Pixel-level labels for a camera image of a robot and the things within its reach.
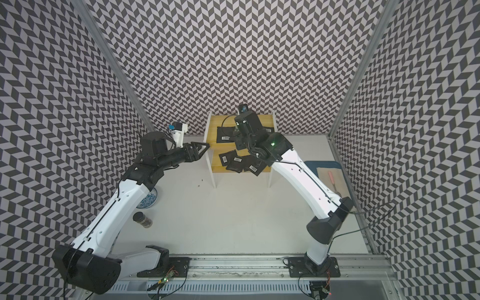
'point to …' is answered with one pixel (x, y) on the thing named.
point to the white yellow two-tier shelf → (215, 149)
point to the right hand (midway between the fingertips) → (245, 135)
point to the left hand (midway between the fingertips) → (205, 148)
